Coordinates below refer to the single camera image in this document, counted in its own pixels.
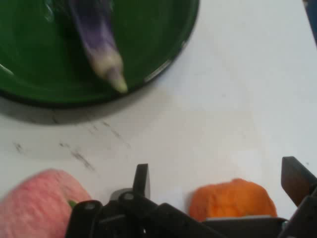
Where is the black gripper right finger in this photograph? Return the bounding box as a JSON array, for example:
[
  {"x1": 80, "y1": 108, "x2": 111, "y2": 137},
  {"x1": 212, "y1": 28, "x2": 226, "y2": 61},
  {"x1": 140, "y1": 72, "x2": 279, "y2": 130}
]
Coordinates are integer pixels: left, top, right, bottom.
[{"x1": 277, "y1": 156, "x2": 317, "y2": 238}]

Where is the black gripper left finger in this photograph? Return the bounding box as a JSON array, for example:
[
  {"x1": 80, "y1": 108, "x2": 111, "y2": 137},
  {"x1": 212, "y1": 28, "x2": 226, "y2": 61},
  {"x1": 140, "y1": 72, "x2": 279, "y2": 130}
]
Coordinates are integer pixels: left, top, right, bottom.
[{"x1": 65, "y1": 163, "x2": 216, "y2": 238}]

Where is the purple toy eggplant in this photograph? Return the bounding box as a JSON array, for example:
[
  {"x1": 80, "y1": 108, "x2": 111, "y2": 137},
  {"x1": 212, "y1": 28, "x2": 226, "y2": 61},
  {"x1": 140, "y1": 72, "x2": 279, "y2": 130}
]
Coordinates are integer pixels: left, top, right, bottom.
[{"x1": 68, "y1": 0, "x2": 129, "y2": 94}]

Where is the orange toy mandarin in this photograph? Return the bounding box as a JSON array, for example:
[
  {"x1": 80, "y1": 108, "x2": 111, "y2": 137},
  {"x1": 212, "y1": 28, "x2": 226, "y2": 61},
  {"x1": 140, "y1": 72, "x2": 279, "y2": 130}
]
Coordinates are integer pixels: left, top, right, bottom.
[{"x1": 189, "y1": 178, "x2": 278, "y2": 222}]

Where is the pink toy peach with leaf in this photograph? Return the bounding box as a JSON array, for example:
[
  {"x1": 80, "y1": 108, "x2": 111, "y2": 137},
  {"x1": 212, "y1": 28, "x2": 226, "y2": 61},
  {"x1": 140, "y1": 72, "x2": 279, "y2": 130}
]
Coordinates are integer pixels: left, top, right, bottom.
[{"x1": 0, "y1": 168, "x2": 93, "y2": 238}]

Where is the blue giant building block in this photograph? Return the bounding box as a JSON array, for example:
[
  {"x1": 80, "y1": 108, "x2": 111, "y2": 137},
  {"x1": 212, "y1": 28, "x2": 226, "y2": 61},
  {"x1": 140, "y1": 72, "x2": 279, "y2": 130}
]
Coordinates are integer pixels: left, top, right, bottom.
[{"x1": 303, "y1": 0, "x2": 317, "y2": 48}]

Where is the green enamel plate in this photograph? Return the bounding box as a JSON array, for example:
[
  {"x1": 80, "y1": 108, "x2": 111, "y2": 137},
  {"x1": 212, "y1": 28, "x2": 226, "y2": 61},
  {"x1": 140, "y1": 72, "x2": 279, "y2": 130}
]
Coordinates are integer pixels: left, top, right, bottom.
[{"x1": 0, "y1": 0, "x2": 200, "y2": 109}]

